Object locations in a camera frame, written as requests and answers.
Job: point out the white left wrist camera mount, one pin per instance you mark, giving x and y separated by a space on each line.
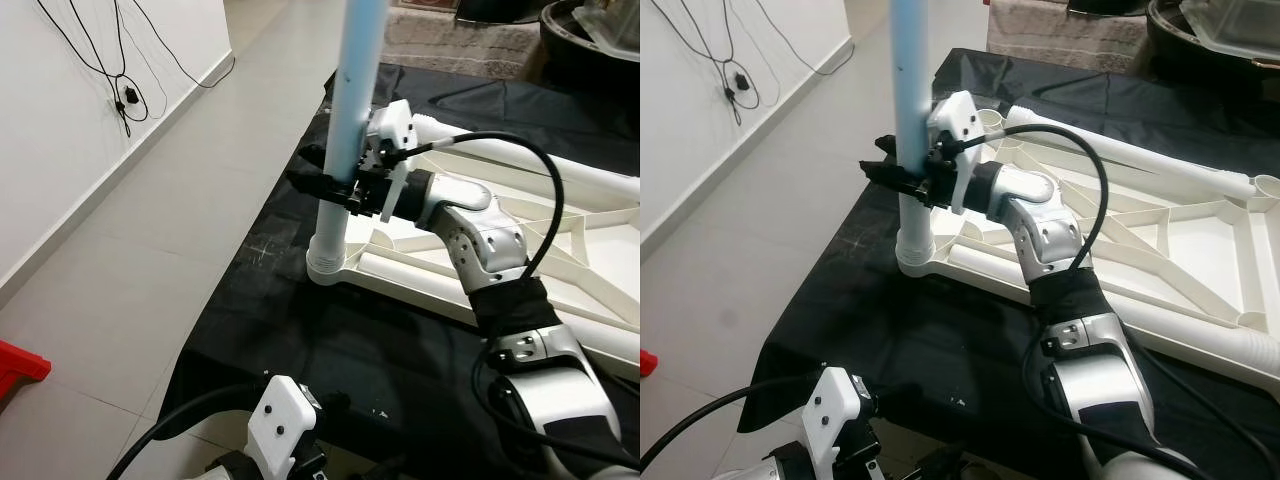
280 430
835 430

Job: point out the black tablecloth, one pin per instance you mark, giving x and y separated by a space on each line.
300 350
900 350

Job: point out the black plastic bag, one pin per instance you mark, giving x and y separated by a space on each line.
500 10
1105 6

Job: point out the black round pan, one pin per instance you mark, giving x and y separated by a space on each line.
1170 40
570 40

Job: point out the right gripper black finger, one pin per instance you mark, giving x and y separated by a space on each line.
890 148
325 190
316 160
900 180

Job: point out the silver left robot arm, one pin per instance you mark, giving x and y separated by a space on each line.
228 470
785 465

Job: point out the clear tape patch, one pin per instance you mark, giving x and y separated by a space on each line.
268 248
865 243

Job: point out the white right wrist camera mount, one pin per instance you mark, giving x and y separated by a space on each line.
390 125
955 115

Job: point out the grey speckled ledge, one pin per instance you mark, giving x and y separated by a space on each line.
1060 35
450 45

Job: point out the black power adapter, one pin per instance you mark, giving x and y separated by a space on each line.
128 97
742 82

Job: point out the white plastic table top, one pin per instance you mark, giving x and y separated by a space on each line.
1200 250
610 250

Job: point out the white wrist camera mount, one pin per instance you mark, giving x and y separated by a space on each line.
390 125
835 430
955 115
280 430

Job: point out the red plastic stool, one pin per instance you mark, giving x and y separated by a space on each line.
20 365
646 362

